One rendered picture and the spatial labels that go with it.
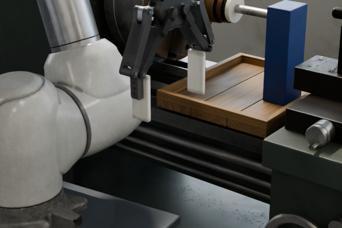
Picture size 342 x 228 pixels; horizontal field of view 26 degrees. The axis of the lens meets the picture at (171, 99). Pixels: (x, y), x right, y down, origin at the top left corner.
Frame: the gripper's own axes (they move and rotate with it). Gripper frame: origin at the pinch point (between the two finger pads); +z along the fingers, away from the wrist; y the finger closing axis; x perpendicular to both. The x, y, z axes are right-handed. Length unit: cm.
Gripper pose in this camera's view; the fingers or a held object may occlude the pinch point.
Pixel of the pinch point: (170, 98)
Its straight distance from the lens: 112.0
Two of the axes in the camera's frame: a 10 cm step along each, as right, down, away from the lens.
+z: 0.0, 9.3, 3.7
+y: -6.1, 2.9, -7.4
